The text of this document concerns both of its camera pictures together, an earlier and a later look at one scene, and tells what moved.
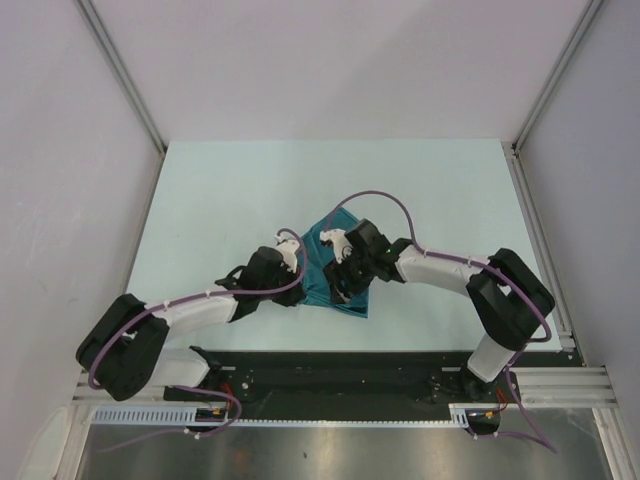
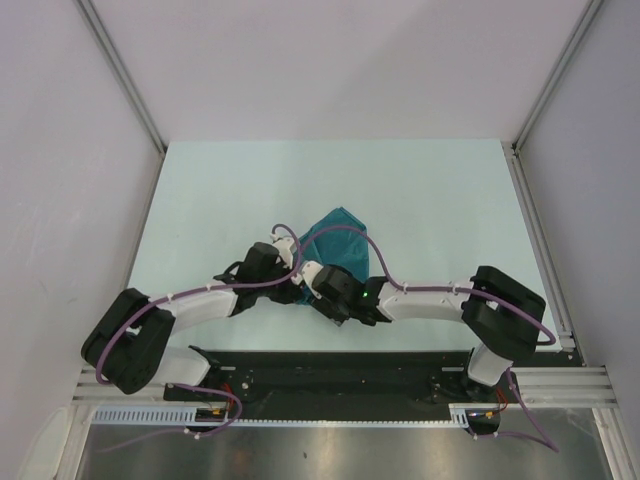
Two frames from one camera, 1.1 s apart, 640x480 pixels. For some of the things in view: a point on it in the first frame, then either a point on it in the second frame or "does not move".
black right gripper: x=336 y=273 -> x=322 y=306
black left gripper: x=294 y=293 does not move
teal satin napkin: x=319 y=257 does not move
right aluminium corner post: x=589 y=12 does not move
